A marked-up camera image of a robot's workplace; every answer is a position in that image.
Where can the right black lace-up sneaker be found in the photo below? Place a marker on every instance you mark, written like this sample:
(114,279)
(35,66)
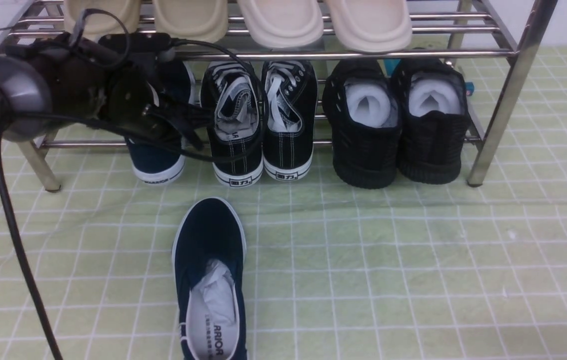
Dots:
(292,93)

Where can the navy canvas shoe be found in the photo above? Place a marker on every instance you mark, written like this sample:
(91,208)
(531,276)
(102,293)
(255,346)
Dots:
(152,165)
(208,258)

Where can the beige slipper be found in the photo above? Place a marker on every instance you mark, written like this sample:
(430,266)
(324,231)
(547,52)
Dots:
(199,20)
(99,25)

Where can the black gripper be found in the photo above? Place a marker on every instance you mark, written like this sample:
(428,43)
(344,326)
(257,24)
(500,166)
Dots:
(125,97)

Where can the cream slipper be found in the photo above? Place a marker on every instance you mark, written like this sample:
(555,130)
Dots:
(281,24)
(371,26)

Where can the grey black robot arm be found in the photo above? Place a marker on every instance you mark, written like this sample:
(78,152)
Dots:
(50,85)

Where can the green checkered floor mat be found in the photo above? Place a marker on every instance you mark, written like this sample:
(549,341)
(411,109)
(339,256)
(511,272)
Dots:
(332,272)

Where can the far right cream slipper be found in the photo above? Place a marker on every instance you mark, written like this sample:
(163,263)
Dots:
(371,26)

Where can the steel shoe rack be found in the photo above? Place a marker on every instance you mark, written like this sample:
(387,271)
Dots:
(42,19)

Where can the left black knit shoe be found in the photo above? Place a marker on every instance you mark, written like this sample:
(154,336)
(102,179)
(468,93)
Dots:
(366,123)

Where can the black lace-up sneaker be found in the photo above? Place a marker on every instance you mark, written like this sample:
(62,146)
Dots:
(292,93)
(228,91)

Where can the black knit shoe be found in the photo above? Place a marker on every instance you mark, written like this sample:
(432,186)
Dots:
(366,123)
(435,119)

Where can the far left beige slipper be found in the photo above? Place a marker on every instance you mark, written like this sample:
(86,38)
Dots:
(99,25)

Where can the left black lace-up sneaker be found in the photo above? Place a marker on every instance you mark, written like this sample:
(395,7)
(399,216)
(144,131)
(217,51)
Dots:
(228,91)

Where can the right black knit shoe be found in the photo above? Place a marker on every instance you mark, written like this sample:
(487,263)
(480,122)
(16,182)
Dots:
(435,119)

